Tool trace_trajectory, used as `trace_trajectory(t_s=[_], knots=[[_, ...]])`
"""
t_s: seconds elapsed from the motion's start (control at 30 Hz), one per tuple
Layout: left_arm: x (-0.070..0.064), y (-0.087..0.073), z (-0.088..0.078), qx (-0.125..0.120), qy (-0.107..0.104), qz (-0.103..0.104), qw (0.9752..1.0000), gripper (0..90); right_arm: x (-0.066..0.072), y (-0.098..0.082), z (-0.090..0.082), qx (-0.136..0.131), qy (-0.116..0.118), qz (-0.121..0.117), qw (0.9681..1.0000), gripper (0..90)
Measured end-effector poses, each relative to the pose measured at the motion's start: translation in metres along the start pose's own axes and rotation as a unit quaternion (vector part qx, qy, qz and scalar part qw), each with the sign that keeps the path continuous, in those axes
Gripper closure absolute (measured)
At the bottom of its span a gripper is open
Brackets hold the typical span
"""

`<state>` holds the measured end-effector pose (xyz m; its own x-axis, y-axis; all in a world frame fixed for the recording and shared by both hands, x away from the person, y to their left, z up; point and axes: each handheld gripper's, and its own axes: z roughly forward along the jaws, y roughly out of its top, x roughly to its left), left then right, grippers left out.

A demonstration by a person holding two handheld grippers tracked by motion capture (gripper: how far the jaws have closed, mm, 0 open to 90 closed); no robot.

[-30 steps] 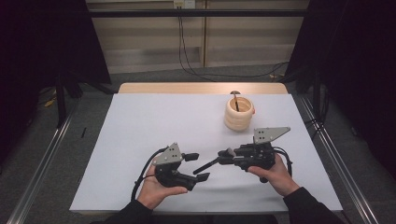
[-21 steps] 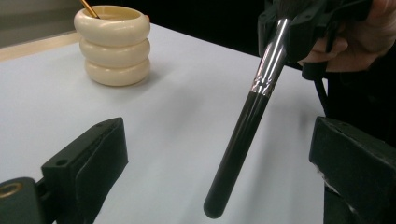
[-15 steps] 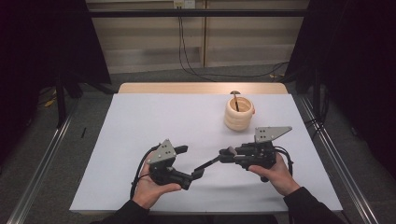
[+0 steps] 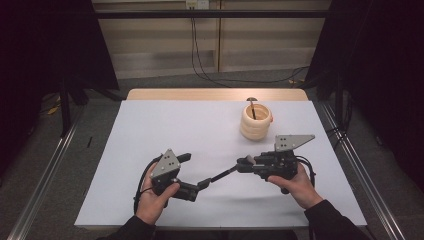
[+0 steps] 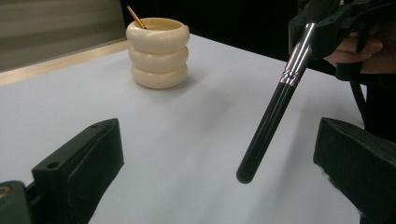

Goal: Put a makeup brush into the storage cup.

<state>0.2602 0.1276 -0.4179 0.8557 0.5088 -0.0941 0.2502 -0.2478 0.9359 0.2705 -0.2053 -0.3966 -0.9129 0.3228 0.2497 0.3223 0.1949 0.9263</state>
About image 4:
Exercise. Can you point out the small yellow object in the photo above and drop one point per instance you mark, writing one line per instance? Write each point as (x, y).
(53, 110)

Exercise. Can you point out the black curtain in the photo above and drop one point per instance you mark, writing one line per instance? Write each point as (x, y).
(383, 66)
(40, 50)

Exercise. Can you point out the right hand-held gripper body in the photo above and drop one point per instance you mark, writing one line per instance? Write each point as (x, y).
(278, 163)

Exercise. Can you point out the black metal stand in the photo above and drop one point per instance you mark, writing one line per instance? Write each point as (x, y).
(65, 110)
(339, 100)

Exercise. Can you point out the white table sheet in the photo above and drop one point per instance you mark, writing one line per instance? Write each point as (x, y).
(186, 126)

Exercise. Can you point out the black horizontal bar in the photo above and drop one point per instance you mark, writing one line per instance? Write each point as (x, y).
(213, 14)

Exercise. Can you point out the person's left hand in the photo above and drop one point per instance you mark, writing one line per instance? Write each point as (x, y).
(151, 206)

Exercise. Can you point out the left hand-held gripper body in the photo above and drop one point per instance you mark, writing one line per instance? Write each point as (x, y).
(166, 166)

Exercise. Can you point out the small black stick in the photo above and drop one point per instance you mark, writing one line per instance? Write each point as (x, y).
(89, 142)

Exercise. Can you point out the beige ribbed holder cup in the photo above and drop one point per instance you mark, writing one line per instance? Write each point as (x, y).
(256, 125)

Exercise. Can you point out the black makeup brush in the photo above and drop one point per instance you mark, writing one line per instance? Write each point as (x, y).
(221, 176)

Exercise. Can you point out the white wall socket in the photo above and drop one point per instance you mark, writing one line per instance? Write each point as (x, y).
(197, 4)

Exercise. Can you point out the person's right hand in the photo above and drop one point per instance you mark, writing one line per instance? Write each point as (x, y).
(301, 190)

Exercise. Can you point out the aluminium rail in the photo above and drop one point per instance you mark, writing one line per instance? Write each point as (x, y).
(369, 180)
(40, 190)

